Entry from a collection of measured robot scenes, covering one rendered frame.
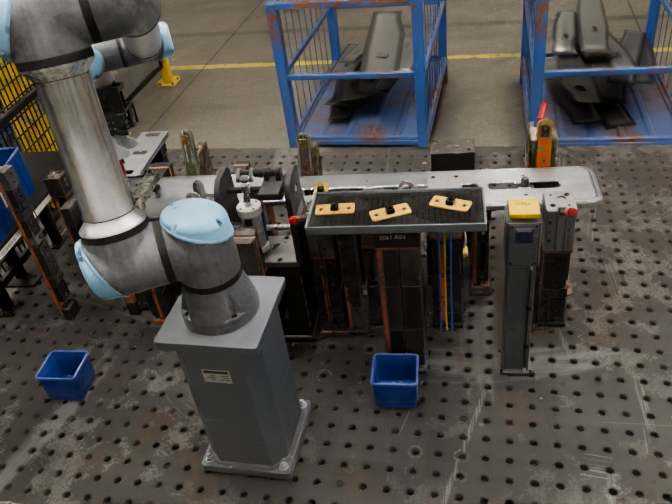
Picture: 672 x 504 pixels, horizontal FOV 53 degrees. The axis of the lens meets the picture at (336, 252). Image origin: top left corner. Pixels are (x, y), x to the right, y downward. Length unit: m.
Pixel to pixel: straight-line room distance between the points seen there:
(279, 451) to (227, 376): 0.26
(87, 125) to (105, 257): 0.22
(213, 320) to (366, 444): 0.50
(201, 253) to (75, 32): 0.40
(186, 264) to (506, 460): 0.80
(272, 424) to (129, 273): 0.46
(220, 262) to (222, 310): 0.10
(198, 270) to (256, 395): 0.30
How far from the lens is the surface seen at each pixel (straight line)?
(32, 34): 1.12
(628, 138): 3.76
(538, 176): 1.83
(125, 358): 1.93
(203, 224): 1.18
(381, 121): 4.04
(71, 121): 1.15
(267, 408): 1.41
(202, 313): 1.27
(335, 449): 1.57
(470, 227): 1.36
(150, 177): 1.92
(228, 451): 1.54
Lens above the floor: 1.95
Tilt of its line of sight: 37 degrees down
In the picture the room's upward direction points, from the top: 8 degrees counter-clockwise
